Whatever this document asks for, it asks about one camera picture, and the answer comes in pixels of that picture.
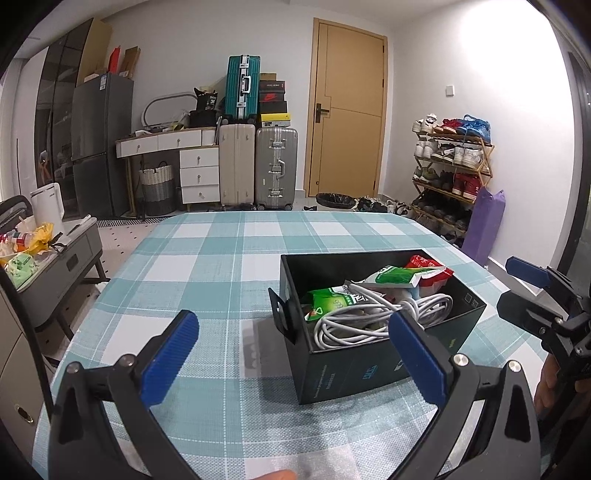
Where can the purple folded bag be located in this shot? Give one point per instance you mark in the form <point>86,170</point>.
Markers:
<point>482,226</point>

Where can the black red shoe box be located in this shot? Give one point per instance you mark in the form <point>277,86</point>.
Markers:
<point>272,96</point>

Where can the black chair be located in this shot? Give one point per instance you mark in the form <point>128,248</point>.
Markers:
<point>14,205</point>

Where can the red paper bag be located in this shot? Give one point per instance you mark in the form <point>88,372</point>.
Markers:
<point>115,60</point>

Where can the beige cabinet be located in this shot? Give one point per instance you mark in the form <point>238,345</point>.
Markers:
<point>18,369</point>

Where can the beige suitcase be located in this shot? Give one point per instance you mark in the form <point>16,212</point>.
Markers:
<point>236,166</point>

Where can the yellow snack bag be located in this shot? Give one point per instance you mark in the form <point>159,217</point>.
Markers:
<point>40,237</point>

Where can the flat cardboard box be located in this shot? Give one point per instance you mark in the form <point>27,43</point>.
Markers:
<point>94,50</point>

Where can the wooden shoe rack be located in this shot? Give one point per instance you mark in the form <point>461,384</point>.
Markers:
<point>487,161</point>

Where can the oval white frame mirror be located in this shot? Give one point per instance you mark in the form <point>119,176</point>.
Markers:
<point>148,108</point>

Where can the pile of loose shoes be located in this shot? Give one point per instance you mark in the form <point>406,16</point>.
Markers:
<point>378,205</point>

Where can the white electric kettle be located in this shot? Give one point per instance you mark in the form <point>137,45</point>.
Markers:
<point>46,203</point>

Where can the black cardboard box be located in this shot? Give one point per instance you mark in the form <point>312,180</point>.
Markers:
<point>351,374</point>

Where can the brown shoe box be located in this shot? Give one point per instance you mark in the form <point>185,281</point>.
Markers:
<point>268,77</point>

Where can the white desk with drawers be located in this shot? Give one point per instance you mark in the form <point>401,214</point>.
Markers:
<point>198,177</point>

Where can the shoe rack with shoes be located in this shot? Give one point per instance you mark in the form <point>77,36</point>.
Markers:
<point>452,154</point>

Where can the dark glass cabinet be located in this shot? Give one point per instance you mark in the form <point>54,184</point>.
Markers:
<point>60,106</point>

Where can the dark grey refrigerator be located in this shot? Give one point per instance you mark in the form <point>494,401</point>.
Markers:
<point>97,120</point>

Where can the white red heat pack packet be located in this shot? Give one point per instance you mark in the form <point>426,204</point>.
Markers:
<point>431,274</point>

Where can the silver suitcase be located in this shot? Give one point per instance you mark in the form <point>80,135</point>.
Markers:
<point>277,166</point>

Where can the green snack packet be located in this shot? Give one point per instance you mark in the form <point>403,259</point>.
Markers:
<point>21,270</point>

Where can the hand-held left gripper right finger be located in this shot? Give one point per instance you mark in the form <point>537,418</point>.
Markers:
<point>415,360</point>

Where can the person's left hand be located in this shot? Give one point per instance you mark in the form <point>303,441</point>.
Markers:
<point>277,475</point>

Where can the black trash bin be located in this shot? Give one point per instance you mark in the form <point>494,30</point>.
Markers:
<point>334,201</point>

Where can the wooden door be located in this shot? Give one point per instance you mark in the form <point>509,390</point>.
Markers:
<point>351,138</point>

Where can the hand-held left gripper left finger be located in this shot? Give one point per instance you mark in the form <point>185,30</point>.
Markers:
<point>171,355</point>

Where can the green leaf print packet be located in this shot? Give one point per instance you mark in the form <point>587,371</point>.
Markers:
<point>330,302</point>

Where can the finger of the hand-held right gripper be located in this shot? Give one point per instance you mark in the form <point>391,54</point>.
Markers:
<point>526,271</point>
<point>526,311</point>

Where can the teal suitcase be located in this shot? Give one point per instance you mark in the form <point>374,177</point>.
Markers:
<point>242,87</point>

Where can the black bag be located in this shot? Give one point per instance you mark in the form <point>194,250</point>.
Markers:
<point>205,108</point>

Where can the person's right hand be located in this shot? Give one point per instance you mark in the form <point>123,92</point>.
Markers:
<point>549,383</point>

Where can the grey side table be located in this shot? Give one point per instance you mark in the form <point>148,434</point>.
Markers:
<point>74,263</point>

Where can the woven basket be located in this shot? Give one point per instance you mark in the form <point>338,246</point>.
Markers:
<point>157,189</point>

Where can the green white packet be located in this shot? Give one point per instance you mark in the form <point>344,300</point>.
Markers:
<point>392,276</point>

